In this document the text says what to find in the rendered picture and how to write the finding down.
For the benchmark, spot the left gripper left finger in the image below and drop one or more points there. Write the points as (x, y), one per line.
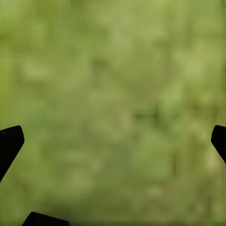
(11, 141)

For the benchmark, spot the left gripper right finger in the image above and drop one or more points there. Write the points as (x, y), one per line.
(218, 139)

